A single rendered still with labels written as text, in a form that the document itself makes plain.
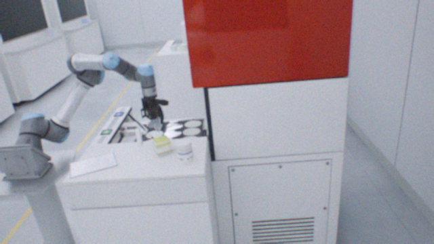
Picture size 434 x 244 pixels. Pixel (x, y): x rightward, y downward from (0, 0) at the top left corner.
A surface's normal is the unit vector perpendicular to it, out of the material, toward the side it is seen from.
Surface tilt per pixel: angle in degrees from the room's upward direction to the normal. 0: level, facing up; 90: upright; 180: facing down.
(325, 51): 90
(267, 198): 90
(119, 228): 90
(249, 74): 91
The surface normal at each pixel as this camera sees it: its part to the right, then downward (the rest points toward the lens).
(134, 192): -0.01, 0.41
